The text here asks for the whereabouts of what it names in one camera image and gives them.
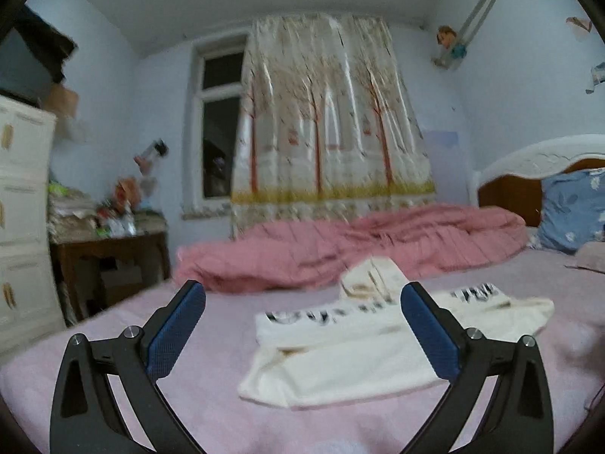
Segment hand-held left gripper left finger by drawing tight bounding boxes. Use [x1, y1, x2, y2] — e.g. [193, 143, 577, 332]
[50, 280, 209, 454]

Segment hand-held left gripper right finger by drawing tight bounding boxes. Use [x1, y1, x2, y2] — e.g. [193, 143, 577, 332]
[399, 281, 556, 454]

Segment cream zip-up hooded jacket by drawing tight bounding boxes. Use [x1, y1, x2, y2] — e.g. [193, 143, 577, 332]
[236, 255, 556, 410]

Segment bed with pink sheet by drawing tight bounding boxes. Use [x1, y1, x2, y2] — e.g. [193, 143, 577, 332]
[0, 224, 605, 454]

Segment dark wooden nightstand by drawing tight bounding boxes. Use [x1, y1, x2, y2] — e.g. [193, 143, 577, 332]
[50, 224, 172, 327]

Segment cluttered bottles and toys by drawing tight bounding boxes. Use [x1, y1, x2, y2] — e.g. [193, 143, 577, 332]
[97, 175, 159, 238]

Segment pink quilt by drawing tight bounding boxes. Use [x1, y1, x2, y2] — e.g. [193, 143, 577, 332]
[172, 203, 527, 294]

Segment stack of folded cloths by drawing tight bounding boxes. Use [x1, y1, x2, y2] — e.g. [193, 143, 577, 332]
[47, 180, 102, 242]

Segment bottle with black cap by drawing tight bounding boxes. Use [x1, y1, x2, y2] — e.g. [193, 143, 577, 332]
[134, 139, 169, 172]

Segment dusty pink pillow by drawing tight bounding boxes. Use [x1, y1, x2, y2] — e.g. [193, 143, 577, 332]
[565, 241, 605, 275]

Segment white wardrobe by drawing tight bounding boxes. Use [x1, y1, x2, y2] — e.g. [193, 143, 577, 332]
[0, 95, 67, 355]

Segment blue floral pillow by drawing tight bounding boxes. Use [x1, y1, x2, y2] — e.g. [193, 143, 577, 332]
[527, 168, 605, 253]

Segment white wooden bed headboard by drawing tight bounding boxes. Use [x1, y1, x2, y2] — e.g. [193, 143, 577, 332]
[473, 133, 605, 228]

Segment white framed window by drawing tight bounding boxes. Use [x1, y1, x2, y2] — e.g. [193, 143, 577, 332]
[182, 33, 251, 221]

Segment tree print curtain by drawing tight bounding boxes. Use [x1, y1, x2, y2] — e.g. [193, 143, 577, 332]
[231, 14, 438, 239]

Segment cardboard box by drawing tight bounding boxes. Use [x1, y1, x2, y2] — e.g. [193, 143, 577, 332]
[45, 84, 80, 119]

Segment dark bag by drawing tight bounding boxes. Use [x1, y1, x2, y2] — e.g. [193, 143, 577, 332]
[0, 7, 79, 105]

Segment hanging wall doll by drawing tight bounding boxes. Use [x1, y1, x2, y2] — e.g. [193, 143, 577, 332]
[431, 0, 521, 71]

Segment blue white wall sticker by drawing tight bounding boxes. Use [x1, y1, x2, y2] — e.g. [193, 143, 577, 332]
[586, 63, 605, 95]

